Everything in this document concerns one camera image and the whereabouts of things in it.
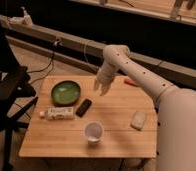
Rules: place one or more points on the green ceramic bowl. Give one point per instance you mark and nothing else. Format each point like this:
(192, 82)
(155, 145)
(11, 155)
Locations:
(65, 93)

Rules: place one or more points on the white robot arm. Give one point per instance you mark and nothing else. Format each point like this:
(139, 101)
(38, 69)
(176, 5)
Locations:
(176, 108)

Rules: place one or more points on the black remote control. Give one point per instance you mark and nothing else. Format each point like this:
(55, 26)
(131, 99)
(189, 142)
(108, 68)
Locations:
(83, 107)

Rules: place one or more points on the black office chair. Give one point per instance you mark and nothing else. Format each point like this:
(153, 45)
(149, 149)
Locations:
(13, 84)

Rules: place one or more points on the white paper cup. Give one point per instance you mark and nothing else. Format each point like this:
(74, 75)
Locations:
(93, 132)

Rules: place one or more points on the white sponge block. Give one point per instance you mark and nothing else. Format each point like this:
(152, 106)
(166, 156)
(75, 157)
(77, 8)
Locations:
(138, 120)

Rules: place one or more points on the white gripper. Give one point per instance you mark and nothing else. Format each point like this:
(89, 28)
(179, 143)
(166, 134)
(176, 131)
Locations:
(105, 76)

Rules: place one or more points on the white spray bottle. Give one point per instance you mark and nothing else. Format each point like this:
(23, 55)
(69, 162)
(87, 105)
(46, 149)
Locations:
(25, 19)

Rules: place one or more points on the white toothpaste tube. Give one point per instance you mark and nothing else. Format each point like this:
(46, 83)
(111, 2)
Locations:
(57, 113)

